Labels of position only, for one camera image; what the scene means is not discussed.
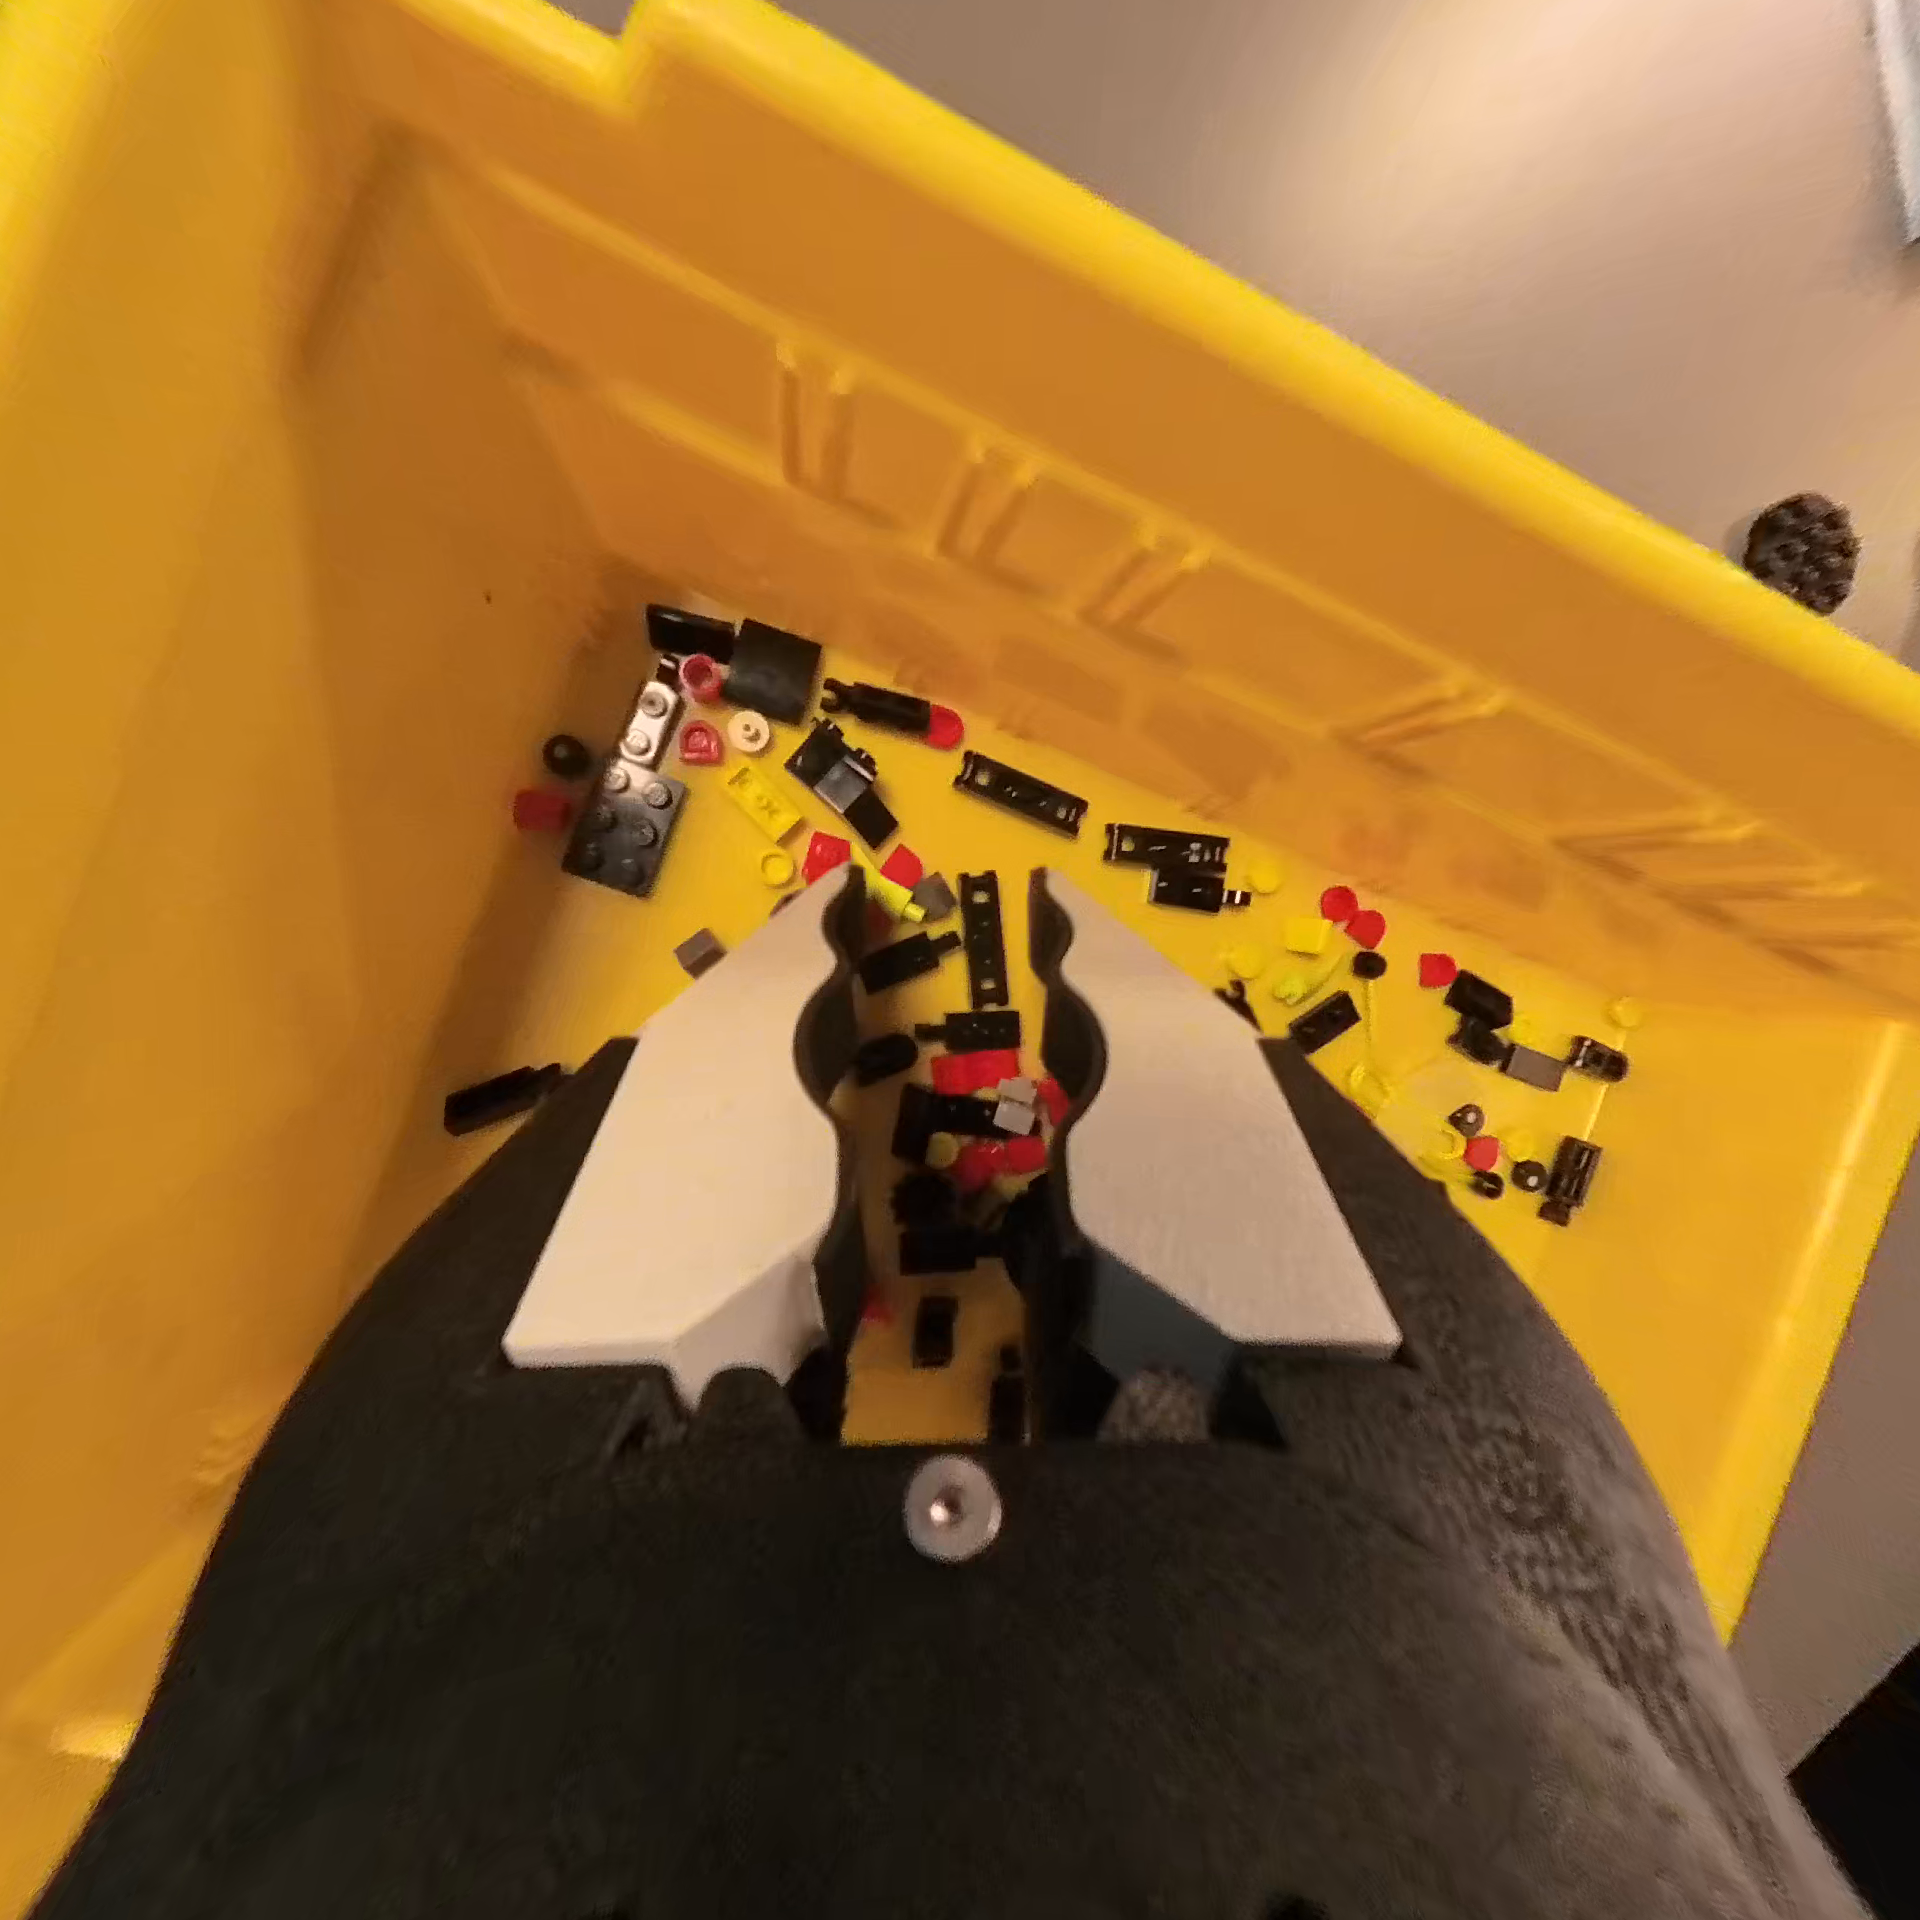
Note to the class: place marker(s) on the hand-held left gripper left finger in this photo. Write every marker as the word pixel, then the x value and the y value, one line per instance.
pixel 692 1184

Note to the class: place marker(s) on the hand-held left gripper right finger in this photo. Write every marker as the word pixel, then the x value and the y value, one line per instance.
pixel 1214 1184

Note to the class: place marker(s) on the pile of lego pieces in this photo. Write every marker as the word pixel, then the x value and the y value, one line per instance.
pixel 630 839

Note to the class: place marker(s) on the yellow plastic bin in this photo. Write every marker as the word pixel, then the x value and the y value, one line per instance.
pixel 301 750

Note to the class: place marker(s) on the black round lego plate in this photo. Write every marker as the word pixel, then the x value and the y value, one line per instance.
pixel 1804 551

